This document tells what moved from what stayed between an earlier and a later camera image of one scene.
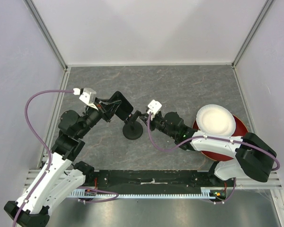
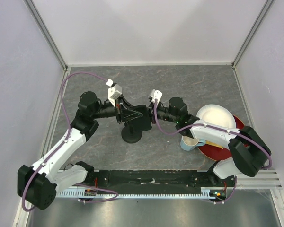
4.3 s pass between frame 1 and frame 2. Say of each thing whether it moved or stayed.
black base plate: stayed
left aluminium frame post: stayed
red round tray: stayed
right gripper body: moved
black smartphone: moved
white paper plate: stayed
